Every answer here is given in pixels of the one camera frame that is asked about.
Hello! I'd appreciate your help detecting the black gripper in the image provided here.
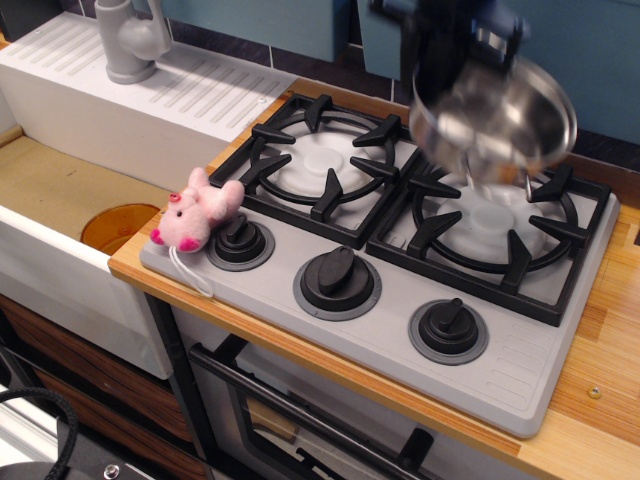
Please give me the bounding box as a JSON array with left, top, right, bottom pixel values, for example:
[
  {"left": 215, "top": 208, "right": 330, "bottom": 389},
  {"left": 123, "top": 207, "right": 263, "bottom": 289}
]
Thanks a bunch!
[{"left": 369, "top": 1, "right": 530, "bottom": 107}]

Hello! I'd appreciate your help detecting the stainless steel pan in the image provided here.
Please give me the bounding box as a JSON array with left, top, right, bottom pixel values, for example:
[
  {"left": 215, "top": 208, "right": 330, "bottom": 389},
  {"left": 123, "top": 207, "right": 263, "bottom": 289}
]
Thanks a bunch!
[{"left": 409, "top": 58, "right": 577, "bottom": 193}]

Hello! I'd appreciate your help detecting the grey toy stove top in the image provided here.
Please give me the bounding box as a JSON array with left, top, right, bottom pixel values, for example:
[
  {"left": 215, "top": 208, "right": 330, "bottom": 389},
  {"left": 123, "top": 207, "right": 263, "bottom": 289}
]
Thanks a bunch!
[{"left": 140, "top": 95, "right": 620, "bottom": 438}]

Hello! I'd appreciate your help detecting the black middle stove knob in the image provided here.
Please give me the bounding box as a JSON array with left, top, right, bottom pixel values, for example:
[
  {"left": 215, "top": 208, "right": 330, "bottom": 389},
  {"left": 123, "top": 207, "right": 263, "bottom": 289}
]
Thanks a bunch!
[{"left": 293, "top": 246, "right": 382, "bottom": 322}]

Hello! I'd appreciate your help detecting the black stove knob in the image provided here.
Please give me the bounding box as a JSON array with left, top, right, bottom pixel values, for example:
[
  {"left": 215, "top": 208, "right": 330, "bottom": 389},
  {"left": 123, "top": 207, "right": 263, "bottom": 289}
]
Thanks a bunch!
[
  {"left": 408, "top": 298, "right": 489, "bottom": 366},
  {"left": 293, "top": 246, "right": 382, "bottom": 322},
  {"left": 205, "top": 214, "right": 275, "bottom": 272}
]

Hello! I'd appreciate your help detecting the black left stove knob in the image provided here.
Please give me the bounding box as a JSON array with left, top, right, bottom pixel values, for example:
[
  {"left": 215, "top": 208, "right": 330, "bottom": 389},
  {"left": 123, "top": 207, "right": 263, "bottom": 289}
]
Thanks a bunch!
[{"left": 205, "top": 214, "right": 275, "bottom": 272}]

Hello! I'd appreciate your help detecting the black right stove knob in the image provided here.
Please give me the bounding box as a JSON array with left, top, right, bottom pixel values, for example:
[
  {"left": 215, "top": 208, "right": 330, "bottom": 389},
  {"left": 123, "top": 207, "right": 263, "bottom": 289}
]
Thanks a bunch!
[{"left": 408, "top": 298, "right": 489, "bottom": 366}]

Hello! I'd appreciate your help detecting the black left burner grate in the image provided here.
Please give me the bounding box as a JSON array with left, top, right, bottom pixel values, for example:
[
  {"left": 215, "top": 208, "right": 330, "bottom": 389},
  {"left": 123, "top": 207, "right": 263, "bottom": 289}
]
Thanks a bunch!
[{"left": 210, "top": 94, "right": 422, "bottom": 249}]

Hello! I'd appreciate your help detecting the black burner grate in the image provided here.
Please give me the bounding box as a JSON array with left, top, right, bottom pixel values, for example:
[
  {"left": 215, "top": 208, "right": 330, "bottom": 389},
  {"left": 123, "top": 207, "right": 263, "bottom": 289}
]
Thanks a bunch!
[
  {"left": 210, "top": 94, "right": 422, "bottom": 249},
  {"left": 366, "top": 152, "right": 617, "bottom": 327}
]

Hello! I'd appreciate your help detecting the black right burner grate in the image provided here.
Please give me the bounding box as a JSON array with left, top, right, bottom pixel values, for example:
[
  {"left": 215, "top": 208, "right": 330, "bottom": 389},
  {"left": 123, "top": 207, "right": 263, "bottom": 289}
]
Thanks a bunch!
[{"left": 366, "top": 152, "right": 617, "bottom": 327}]

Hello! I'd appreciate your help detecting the grey toy faucet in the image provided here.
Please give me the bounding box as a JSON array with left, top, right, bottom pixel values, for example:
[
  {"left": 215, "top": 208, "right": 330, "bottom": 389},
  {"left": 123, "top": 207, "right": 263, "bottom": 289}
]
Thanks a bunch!
[{"left": 94, "top": 0, "right": 172, "bottom": 85}]

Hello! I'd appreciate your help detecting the pink stuffed pig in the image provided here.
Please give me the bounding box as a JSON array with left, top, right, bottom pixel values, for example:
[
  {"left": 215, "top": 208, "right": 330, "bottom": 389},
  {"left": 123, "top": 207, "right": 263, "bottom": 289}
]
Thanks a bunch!
[{"left": 149, "top": 166, "right": 246, "bottom": 298}]

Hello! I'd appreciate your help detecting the white toy sink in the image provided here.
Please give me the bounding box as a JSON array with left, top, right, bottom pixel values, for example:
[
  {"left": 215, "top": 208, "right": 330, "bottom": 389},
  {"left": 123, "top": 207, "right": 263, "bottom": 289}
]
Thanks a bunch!
[{"left": 1, "top": 13, "right": 294, "bottom": 379}]

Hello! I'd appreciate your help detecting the orange plastic plate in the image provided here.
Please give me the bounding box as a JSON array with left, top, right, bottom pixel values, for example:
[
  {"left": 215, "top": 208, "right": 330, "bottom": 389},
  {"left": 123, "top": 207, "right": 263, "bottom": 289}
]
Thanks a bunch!
[{"left": 80, "top": 203, "right": 159, "bottom": 255}]

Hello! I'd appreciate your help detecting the white oven door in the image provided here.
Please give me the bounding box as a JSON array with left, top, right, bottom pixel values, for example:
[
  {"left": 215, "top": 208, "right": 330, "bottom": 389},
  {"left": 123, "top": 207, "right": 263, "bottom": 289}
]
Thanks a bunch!
[{"left": 187, "top": 339, "right": 501, "bottom": 480}]

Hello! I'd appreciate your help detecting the wooden drawer front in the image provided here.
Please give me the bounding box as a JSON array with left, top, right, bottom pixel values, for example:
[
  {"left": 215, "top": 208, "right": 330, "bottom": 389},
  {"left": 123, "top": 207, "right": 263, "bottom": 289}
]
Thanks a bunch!
[{"left": 1, "top": 297, "right": 211, "bottom": 479}]

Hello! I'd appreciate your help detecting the black braided cable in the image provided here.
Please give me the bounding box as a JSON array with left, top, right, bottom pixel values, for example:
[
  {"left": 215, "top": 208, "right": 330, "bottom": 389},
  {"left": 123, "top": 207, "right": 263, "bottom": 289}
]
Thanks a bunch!
[{"left": 0, "top": 387, "right": 81, "bottom": 480}]

